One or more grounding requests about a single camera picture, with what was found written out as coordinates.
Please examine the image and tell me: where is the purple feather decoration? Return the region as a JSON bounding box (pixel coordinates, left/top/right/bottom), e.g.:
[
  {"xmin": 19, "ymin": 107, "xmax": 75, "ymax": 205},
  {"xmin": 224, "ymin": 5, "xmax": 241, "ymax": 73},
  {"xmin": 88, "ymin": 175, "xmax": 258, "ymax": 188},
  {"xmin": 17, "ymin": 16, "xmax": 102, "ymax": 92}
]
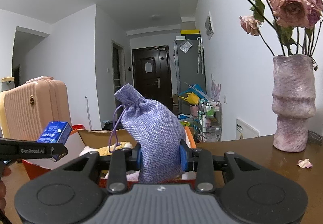
[{"xmin": 211, "ymin": 75, "xmax": 222, "ymax": 101}]

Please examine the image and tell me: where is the metal trolley with bottles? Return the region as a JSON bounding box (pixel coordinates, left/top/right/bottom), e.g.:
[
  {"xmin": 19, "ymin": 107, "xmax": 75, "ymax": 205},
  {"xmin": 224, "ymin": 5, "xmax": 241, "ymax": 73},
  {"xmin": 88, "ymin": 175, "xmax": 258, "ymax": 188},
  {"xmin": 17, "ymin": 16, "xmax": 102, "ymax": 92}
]
[{"xmin": 198, "ymin": 99, "xmax": 222, "ymax": 143}]

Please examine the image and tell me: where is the white framed board on floor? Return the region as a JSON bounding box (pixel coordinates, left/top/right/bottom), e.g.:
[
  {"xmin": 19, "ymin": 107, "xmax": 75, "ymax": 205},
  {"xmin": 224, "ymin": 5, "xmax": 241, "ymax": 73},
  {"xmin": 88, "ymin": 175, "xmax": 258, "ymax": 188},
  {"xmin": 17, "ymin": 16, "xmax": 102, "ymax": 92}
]
[{"xmin": 235, "ymin": 118, "xmax": 259, "ymax": 140}]

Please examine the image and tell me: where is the purple burlap drawstring pouch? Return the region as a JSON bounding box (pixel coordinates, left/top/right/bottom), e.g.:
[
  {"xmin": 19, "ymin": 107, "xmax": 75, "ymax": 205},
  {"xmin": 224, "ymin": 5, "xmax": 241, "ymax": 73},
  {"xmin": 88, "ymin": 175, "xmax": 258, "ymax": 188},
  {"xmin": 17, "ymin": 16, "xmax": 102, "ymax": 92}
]
[{"xmin": 111, "ymin": 84, "xmax": 186, "ymax": 184}]

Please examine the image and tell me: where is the dark brown entrance door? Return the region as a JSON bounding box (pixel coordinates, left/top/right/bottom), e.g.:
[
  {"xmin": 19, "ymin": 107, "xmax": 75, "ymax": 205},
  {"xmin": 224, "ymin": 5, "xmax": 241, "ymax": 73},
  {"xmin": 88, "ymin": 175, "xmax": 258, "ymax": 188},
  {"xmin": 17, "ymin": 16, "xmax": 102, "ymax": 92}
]
[{"xmin": 132, "ymin": 45, "xmax": 173, "ymax": 110}]

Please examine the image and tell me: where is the dried pink rose bouquet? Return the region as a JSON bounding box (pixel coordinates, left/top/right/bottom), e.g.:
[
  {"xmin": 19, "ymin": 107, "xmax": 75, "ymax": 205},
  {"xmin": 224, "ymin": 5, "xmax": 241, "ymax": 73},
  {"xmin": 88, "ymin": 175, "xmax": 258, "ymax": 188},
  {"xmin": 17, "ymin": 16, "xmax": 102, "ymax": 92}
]
[{"xmin": 239, "ymin": 0, "xmax": 322, "ymax": 57}]

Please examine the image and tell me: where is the pile of blue yellow bags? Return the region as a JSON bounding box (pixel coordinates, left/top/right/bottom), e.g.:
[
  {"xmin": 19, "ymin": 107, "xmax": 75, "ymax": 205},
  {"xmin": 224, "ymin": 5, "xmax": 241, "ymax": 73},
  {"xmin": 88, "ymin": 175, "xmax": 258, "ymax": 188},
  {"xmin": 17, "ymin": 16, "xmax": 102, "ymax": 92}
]
[{"xmin": 178, "ymin": 84, "xmax": 210, "ymax": 105}]

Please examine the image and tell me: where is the pink bucket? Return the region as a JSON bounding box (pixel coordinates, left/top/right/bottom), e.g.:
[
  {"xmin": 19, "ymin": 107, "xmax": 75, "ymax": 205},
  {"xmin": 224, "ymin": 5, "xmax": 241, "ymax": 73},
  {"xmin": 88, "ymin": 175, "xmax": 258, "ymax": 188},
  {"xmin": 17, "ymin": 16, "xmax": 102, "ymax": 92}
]
[{"xmin": 189, "ymin": 104, "xmax": 200, "ymax": 118}]

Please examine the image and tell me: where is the white wall panel box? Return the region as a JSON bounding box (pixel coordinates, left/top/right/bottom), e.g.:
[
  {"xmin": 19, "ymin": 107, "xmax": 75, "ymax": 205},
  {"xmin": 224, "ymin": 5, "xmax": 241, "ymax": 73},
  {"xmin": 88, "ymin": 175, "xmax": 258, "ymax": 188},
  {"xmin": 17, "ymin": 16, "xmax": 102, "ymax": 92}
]
[{"xmin": 205, "ymin": 11, "xmax": 214, "ymax": 40}]

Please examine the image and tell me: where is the red cardboard box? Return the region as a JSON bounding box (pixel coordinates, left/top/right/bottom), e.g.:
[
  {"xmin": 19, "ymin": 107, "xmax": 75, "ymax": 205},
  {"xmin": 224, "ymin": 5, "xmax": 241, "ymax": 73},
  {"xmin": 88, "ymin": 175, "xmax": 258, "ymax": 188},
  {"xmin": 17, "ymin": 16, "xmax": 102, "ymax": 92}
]
[{"xmin": 22, "ymin": 126, "xmax": 196, "ymax": 188}]

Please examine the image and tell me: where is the white plush toy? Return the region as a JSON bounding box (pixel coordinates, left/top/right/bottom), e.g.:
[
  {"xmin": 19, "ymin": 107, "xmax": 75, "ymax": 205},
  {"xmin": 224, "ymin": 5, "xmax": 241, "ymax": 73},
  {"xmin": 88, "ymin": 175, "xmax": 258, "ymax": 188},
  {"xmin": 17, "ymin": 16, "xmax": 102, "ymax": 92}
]
[{"xmin": 79, "ymin": 142, "xmax": 134, "ymax": 157}]

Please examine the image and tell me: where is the blue tissue pocket pack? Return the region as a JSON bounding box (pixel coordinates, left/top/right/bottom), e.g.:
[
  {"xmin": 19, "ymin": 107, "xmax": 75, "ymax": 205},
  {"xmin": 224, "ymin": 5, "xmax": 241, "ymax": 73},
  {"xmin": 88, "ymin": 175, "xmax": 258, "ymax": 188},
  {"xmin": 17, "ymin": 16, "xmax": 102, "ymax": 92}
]
[{"xmin": 37, "ymin": 121, "xmax": 72, "ymax": 162}]

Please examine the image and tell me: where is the person's left hand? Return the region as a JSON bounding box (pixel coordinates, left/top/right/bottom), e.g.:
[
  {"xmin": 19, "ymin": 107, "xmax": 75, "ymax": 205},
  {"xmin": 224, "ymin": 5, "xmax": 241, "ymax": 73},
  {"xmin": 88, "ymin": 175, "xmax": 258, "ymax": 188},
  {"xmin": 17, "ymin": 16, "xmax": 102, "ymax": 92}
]
[{"xmin": 0, "ymin": 162, "xmax": 12, "ymax": 213}]

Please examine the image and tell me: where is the yellow plush toy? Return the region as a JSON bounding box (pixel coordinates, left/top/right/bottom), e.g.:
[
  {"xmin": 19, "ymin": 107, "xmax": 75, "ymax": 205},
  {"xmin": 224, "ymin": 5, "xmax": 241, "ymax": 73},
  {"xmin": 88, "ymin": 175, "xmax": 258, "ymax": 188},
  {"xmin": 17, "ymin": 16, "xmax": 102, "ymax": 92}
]
[{"xmin": 98, "ymin": 142, "xmax": 133, "ymax": 156}]

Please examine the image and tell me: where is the white umbrella on refrigerator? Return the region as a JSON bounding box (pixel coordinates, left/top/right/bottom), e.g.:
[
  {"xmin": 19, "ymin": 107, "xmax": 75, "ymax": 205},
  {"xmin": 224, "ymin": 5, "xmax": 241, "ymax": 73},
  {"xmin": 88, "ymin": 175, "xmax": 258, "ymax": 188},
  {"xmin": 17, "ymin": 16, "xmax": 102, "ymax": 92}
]
[{"xmin": 197, "ymin": 37, "xmax": 204, "ymax": 74}]

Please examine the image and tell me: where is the yellow box on refrigerator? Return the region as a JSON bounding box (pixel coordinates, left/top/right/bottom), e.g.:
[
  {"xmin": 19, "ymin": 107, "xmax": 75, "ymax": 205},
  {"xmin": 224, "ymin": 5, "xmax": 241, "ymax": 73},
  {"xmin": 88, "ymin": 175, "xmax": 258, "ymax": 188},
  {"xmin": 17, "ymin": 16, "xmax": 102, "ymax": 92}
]
[{"xmin": 181, "ymin": 29, "xmax": 200, "ymax": 36}]

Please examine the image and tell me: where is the fallen pink petal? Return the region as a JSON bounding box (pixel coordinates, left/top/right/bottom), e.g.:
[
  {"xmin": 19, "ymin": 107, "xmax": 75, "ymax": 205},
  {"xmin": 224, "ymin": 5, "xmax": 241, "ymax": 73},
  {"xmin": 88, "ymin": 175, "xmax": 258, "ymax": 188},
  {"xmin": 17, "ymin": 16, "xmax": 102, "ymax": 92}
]
[{"xmin": 297, "ymin": 158, "xmax": 313, "ymax": 168}]

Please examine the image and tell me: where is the yellow thermos bottle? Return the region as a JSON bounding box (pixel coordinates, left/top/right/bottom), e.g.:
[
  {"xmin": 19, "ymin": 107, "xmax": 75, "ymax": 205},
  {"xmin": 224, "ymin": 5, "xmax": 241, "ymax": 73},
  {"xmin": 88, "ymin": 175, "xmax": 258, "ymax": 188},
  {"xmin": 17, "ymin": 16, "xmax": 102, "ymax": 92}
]
[{"xmin": 0, "ymin": 77, "xmax": 15, "ymax": 138}]

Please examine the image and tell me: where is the pink ribbed hard suitcase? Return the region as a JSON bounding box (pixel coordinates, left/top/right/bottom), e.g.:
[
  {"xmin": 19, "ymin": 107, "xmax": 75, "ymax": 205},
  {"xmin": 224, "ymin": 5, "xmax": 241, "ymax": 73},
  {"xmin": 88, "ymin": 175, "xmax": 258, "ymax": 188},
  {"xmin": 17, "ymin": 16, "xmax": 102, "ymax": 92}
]
[{"xmin": 1, "ymin": 77, "xmax": 72, "ymax": 141}]

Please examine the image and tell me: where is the grey refrigerator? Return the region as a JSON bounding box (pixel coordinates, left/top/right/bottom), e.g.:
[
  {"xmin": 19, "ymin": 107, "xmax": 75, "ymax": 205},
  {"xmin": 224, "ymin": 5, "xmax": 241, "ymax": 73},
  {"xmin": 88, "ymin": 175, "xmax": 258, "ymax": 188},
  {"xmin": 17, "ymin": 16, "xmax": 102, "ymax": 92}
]
[{"xmin": 173, "ymin": 38, "xmax": 207, "ymax": 116}]

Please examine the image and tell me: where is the purple ceramic vase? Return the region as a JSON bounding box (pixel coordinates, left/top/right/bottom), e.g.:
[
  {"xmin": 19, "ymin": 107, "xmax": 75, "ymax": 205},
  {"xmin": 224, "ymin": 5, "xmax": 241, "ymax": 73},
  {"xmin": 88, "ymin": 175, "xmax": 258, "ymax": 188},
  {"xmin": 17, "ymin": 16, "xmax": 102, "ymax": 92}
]
[{"xmin": 272, "ymin": 54, "xmax": 316, "ymax": 152}]

